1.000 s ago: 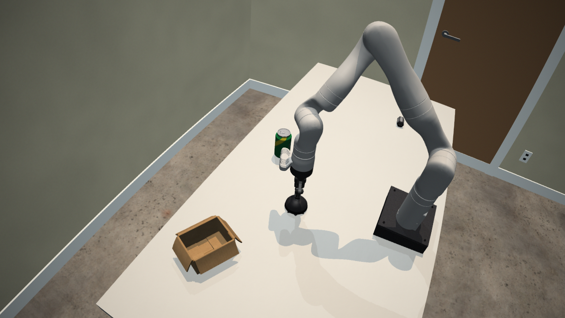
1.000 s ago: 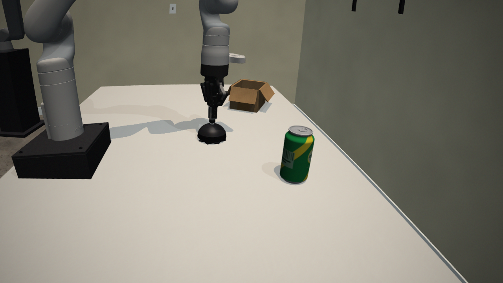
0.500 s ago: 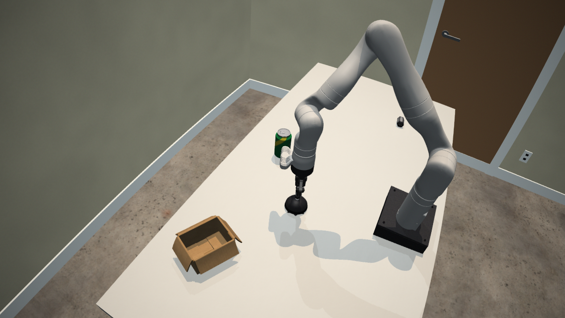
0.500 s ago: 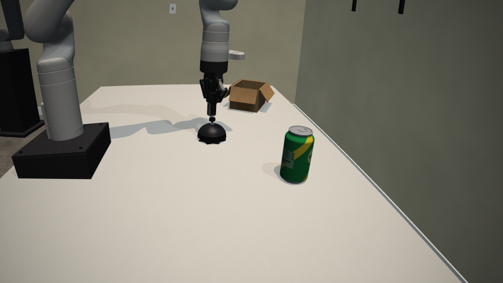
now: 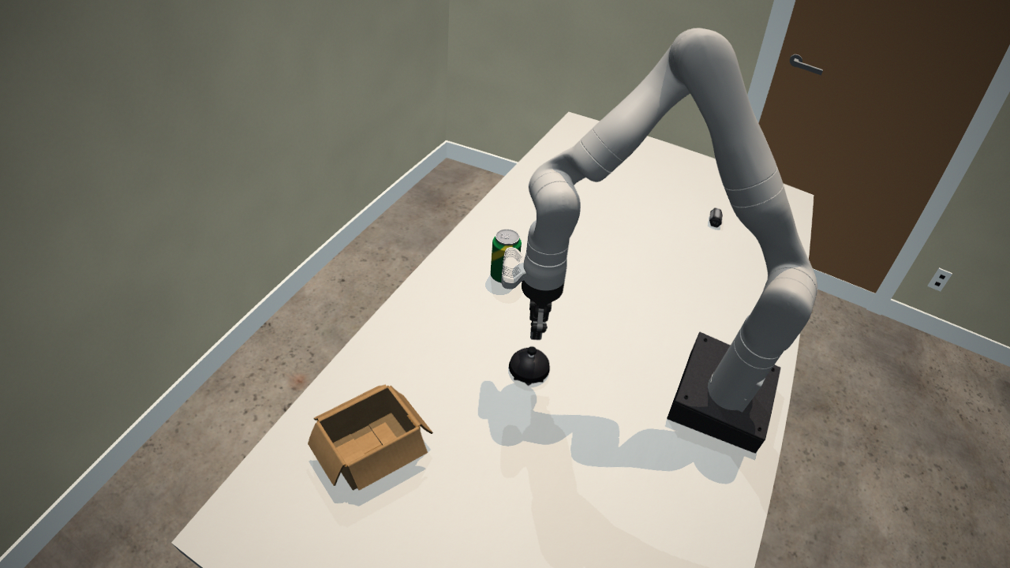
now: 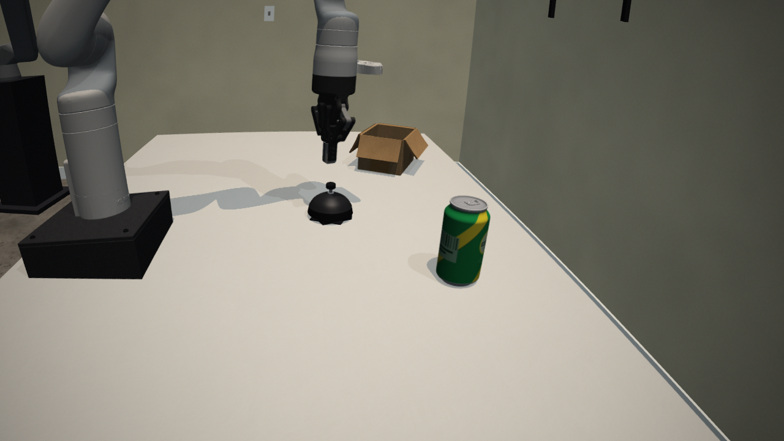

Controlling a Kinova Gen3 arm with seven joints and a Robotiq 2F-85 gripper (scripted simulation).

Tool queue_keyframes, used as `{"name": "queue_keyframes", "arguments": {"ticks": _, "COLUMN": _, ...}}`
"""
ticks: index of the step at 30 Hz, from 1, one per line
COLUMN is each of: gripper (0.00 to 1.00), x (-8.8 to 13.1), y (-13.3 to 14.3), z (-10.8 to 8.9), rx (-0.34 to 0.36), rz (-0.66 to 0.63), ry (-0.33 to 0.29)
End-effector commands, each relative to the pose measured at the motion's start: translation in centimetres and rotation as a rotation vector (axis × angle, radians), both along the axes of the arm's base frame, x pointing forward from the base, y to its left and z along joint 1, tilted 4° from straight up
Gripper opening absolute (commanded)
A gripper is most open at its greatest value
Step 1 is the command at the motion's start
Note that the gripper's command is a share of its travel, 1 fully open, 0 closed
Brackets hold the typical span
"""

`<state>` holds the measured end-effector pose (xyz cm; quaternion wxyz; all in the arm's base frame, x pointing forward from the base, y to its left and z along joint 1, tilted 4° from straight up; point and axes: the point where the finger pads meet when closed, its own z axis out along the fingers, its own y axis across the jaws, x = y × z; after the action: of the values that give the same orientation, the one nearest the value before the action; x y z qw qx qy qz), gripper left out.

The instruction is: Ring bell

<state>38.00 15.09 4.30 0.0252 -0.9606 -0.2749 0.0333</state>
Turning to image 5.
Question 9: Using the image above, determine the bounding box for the green drink can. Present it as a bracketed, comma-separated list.
[490, 229, 522, 283]

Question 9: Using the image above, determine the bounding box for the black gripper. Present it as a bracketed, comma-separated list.
[522, 280, 564, 340]

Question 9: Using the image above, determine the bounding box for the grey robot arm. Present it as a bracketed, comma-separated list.
[501, 28, 817, 412]

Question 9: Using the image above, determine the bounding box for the open brown cardboard box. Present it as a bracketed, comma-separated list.
[308, 384, 433, 491]

